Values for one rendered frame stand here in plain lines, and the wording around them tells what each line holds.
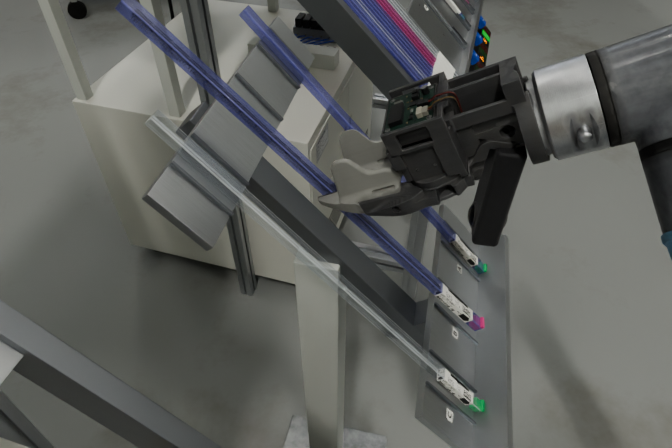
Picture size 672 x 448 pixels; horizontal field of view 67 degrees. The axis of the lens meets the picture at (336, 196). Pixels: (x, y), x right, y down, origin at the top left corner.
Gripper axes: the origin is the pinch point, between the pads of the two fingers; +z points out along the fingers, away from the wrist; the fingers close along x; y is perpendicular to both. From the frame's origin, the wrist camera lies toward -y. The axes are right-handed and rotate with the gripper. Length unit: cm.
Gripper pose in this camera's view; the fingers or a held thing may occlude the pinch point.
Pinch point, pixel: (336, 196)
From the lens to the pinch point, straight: 51.2
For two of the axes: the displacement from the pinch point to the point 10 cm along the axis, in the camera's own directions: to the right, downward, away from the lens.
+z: -8.7, 2.4, 4.3
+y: -4.7, -7.0, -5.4
